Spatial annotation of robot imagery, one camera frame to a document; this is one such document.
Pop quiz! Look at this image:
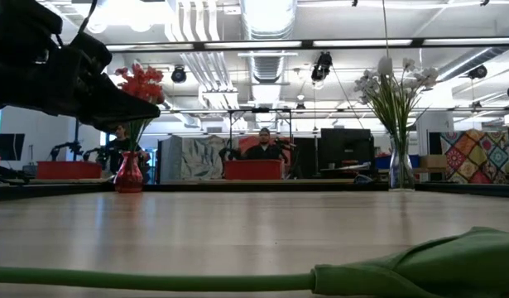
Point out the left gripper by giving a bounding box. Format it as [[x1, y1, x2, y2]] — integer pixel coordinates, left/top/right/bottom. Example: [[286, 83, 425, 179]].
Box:
[[34, 31, 161, 134]]

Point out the green foreground flower stem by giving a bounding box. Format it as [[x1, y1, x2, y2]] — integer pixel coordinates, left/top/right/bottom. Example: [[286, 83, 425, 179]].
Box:
[[0, 226, 509, 298]]

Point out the red glass vase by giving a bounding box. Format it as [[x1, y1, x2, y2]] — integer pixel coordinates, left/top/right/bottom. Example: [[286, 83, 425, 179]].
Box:
[[113, 151, 146, 195]]

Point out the clear glass vase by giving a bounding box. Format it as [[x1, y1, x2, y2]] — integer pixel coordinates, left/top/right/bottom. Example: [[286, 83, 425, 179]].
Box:
[[388, 132, 416, 192]]

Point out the person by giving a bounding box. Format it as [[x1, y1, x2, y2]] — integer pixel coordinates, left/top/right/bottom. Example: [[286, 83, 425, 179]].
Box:
[[100, 123, 150, 175], [245, 127, 284, 161]]

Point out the red plastic bin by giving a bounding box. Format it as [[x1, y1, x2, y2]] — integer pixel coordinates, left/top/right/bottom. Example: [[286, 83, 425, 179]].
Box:
[[223, 159, 283, 180], [36, 161, 103, 180]]

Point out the grey leaf-print panel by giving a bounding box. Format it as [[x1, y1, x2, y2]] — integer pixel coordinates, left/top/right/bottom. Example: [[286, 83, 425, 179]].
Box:
[[160, 135, 240, 181]]

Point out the orange-red partition panel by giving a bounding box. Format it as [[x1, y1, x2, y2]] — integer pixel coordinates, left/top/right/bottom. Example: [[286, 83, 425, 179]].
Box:
[[238, 136, 293, 162]]

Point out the narrow black computer monitor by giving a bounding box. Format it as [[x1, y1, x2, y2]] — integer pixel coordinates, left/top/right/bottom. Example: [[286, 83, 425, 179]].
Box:
[[293, 137, 320, 170]]

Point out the large black computer monitor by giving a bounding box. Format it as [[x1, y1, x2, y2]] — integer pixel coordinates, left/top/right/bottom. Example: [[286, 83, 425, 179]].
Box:
[[319, 127, 373, 169]]

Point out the blue plastic bin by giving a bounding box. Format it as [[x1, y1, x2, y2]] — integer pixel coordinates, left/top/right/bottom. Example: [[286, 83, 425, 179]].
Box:
[[374, 155, 421, 170]]

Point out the brown cardboard box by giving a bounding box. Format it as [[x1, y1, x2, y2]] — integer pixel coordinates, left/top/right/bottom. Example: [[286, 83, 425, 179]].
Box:
[[419, 155, 448, 169]]

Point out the colourful patchwork quilt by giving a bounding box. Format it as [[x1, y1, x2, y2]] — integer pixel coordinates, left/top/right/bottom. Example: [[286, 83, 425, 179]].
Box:
[[439, 129, 509, 185]]

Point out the black background rig frame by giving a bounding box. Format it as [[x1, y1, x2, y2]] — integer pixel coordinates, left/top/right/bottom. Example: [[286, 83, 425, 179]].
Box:
[[73, 108, 295, 161]]

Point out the silver ventilation duct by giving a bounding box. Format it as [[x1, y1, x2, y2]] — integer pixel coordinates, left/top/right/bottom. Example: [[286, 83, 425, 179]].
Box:
[[239, 0, 299, 86]]

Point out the black aluminium table frame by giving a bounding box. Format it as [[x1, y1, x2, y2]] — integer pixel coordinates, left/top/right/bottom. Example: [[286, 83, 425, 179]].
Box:
[[0, 178, 509, 203]]

